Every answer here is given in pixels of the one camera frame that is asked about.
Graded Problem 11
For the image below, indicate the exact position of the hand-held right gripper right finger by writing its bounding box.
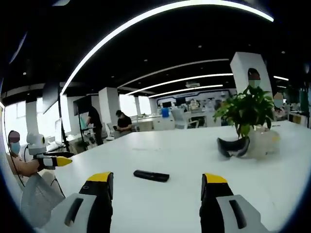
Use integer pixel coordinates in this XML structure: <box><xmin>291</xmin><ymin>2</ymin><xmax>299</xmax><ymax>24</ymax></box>
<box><xmin>199</xmin><ymin>172</ymin><xmax>271</xmax><ymax>233</ymax></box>

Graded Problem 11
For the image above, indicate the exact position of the white mesh bag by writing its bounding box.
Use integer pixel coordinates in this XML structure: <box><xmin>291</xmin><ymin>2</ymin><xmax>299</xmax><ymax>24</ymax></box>
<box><xmin>20</xmin><ymin>171</ymin><xmax>66</xmax><ymax>229</ymax></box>

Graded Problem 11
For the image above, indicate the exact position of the white swivel chair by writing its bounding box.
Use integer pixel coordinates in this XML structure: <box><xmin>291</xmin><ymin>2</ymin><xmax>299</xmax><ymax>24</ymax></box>
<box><xmin>171</xmin><ymin>107</ymin><xmax>188</xmax><ymax>130</ymax></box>

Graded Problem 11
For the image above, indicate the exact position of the straight ceiling light strip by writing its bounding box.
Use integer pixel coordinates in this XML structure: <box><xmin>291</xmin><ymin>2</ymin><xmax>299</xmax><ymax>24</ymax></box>
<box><xmin>125</xmin><ymin>72</ymin><xmax>234</xmax><ymax>96</ymax></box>
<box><xmin>147</xmin><ymin>84</ymin><xmax>224</xmax><ymax>99</ymax></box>

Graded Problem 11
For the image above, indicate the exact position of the black monitor screen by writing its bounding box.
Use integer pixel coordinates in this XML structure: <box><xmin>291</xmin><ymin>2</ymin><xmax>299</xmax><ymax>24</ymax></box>
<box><xmin>72</xmin><ymin>95</ymin><xmax>93</xmax><ymax>116</ymax></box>

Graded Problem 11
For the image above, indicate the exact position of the long curved ceiling light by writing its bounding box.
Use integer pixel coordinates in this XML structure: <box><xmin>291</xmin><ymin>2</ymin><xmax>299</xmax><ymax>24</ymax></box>
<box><xmin>59</xmin><ymin>0</ymin><xmax>275</xmax><ymax>97</ymax></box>

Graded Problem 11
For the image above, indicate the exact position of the wide white pillar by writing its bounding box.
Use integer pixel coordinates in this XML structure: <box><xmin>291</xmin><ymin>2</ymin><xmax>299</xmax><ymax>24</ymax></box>
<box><xmin>230</xmin><ymin>51</ymin><xmax>273</xmax><ymax>98</ymax></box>

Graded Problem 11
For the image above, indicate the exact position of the black cable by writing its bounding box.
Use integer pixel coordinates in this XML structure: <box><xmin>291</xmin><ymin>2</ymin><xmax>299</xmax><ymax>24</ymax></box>
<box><xmin>50</xmin><ymin>177</ymin><xmax>67</xmax><ymax>198</ymax></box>

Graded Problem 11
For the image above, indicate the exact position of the narrow white pillar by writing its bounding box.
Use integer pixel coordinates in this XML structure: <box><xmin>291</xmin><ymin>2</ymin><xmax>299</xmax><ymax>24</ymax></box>
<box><xmin>98</xmin><ymin>87</ymin><xmax>120</xmax><ymax>133</ymax></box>

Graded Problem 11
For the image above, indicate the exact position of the black VR headset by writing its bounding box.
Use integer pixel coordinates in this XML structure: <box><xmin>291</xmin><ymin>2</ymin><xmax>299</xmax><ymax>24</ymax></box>
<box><xmin>216</xmin><ymin>135</ymin><xmax>251</xmax><ymax>159</ymax></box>

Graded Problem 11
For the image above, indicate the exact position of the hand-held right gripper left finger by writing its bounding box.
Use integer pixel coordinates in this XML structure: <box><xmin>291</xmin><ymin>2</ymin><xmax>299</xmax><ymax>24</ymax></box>
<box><xmin>40</xmin><ymin>171</ymin><xmax>114</xmax><ymax>233</ymax></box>

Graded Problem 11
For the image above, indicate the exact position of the clear plastic bag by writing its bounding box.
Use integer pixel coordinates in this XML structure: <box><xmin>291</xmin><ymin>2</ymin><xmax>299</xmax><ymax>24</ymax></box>
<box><xmin>247</xmin><ymin>128</ymin><xmax>281</xmax><ymax>159</ymax></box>

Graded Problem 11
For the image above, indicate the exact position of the green leafy plant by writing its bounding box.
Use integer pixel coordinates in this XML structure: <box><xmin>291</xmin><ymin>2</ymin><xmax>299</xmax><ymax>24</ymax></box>
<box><xmin>213</xmin><ymin>85</ymin><xmax>276</xmax><ymax>139</ymax></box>

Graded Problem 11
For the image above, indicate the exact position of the black remote control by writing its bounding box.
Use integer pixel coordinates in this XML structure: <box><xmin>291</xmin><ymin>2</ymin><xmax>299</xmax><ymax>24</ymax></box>
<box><xmin>133</xmin><ymin>169</ymin><xmax>170</xmax><ymax>183</ymax></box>

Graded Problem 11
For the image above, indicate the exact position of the black tripod stand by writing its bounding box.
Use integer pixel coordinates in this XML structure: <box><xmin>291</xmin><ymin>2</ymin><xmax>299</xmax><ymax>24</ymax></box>
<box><xmin>57</xmin><ymin>81</ymin><xmax>71</xmax><ymax>154</ymax></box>

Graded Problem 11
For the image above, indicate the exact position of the person's masked head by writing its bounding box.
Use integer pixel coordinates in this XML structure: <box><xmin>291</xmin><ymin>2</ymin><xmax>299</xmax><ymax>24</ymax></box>
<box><xmin>9</xmin><ymin>141</ymin><xmax>21</xmax><ymax>155</ymax></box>

